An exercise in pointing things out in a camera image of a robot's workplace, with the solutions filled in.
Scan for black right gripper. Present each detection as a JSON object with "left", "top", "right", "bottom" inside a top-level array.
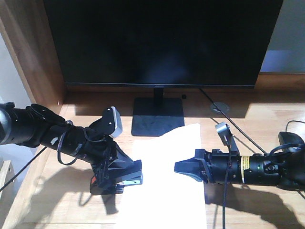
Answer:
[{"left": 174, "top": 149, "right": 242, "bottom": 184}]

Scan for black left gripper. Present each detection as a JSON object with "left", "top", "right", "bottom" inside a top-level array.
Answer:
[{"left": 57, "top": 124, "right": 142, "bottom": 189}]

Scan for black stapler with orange tab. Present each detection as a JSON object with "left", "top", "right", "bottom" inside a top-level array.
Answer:
[{"left": 90, "top": 168, "right": 142, "bottom": 195}]

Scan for white paper sheets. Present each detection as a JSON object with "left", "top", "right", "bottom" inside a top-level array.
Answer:
[{"left": 115, "top": 124, "right": 207, "bottom": 229}]

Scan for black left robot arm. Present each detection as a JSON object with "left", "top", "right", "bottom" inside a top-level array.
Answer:
[{"left": 0, "top": 102, "right": 142, "bottom": 195}]

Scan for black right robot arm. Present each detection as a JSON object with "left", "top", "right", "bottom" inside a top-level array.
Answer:
[{"left": 174, "top": 144, "right": 305, "bottom": 191}]

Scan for black monitor stand base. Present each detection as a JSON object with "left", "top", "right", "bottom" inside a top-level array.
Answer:
[{"left": 131, "top": 88, "right": 184, "bottom": 136}]

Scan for black computer mouse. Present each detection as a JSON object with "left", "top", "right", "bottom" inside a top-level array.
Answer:
[{"left": 278, "top": 131, "right": 305, "bottom": 153}]

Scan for black computer monitor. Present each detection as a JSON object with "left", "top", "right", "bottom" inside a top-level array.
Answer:
[{"left": 44, "top": 0, "right": 283, "bottom": 87}]

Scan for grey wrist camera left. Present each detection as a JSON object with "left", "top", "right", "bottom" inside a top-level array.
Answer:
[{"left": 102, "top": 106, "right": 123, "bottom": 138}]

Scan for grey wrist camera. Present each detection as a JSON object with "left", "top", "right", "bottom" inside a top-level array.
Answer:
[
  {"left": 102, "top": 106, "right": 123, "bottom": 138},
  {"left": 215, "top": 122, "right": 229, "bottom": 135}
]

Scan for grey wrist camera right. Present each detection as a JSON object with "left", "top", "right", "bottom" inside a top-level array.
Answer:
[{"left": 215, "top": 122, "right": 229, "bottom": 135}]

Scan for grey desk cable grommet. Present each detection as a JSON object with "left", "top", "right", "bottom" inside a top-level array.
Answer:
[{"left": 210, "top": 102, "right": 230, "bottom": 114}]

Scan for black monitor cable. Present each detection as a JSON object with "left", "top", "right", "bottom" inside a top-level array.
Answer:
[{"left": 199, "top": 88, "right": 267, "bottom": 154}]

